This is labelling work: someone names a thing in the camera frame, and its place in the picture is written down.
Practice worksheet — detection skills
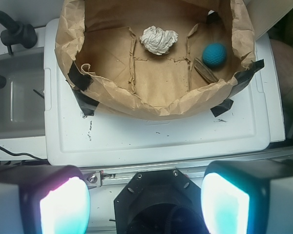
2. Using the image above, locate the brown paper bag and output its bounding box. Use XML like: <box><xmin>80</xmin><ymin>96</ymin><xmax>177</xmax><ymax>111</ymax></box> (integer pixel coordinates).
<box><xmin>55</xmin><ymin>0</ymin><xmax>255</xmax><ymax>120</ymax></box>

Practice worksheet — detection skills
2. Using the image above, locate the black octagonal mount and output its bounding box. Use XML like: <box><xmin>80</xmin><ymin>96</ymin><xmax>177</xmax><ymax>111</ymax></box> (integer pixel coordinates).
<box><xmin>114</xmin><ymin>169</ymin><xmax>208</xmax><ymax>234</ymax></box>

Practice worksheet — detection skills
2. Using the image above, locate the black tape strip right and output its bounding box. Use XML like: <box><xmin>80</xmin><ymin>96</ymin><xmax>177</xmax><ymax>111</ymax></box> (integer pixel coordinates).
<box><xmin>211</xmin><ymin>59</ymin><xmax>265</xmax><ymax>117</ymax></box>

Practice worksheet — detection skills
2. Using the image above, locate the teal knitted ball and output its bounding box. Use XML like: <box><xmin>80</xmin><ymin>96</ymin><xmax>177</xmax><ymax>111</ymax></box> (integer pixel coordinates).
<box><xmin>202</xmin><ymin>43</ymin><xmax>227</xmax><ymax>68</ymax></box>

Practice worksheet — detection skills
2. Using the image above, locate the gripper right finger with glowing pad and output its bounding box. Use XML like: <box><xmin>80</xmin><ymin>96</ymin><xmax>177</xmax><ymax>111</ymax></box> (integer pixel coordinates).
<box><xmin>201</xmin><ymin>159</ymin><xmax>293</xmax><ymax>234</ymax></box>

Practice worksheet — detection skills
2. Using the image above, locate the black cable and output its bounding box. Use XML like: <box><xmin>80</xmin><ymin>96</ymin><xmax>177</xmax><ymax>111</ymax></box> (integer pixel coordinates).
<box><xmin>0</xmin><ymin>139</ymin><xmax>47</xmax><ymax>161</ymax></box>

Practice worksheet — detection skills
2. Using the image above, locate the aluminium rail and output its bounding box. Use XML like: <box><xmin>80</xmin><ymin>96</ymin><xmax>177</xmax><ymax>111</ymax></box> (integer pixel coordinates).
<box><xmin>81</xmin><ymin>146</ymin><xmax>293</xmax><ymax>188</ymax></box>

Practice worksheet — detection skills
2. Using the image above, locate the black tape strip left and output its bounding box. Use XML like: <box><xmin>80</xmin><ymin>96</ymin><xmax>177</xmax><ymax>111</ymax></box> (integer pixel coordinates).
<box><xmin>68</xmin><ymin>62</ymin><xmax>99</xmax><ymax>116</ymax></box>

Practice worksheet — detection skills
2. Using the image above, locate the white plastic lid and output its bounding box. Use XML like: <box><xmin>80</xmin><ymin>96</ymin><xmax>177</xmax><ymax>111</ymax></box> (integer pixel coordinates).
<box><xmin>44</xmin><ymin>19</ymin><xmax>285</xmax><ymax>167</ymax></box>

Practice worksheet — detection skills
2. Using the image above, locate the grey plastic sink basin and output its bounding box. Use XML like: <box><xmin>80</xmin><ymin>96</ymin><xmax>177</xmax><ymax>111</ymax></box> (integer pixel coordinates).
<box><xmin>0</xmin><ymin>47</ymin><xmax>45</xmax><ymax>139</ymax></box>

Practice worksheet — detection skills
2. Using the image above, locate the crumpled white paper ball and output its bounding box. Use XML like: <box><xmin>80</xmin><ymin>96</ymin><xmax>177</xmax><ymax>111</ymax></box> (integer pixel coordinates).
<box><xmin>139</xmin><ymin>25</ymin><xmax>179</xmax><ymax>56</ymax></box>

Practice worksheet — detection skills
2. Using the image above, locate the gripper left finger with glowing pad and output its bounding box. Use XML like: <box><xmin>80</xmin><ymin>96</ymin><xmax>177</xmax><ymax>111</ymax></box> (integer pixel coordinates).
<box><xmin>0</xmin><ymin>165</ymin><xmax>90</xmax><ymax>234</ymax></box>

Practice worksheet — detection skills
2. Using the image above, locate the black tape strip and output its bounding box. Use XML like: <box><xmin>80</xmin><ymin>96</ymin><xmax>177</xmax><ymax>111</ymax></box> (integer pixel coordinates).
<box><xmin>68</xmin><ymin>62</ymin><xmax>99</xmax><ymax>116</ymax></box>
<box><xmin>211</xmin><ymin>59</ymin><xmax>265</xmax><ymax>117</ymax></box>

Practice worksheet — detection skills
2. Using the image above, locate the small wooden stick piece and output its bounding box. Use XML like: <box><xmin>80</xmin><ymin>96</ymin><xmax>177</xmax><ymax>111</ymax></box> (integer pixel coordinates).
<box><xmin>193</xmin><ymin>58</ymin><xmax>219</xmax><ymax>84</ymax></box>

